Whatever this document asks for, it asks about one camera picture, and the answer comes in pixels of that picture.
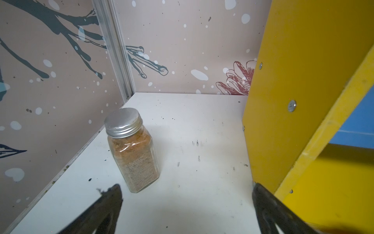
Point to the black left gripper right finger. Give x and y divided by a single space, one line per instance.
271 214

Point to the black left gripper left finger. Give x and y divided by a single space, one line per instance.
101 217

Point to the yellow shelf pink blue boards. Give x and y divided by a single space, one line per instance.
315 65

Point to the glass spice jar silver lid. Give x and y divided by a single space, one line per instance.
132 148

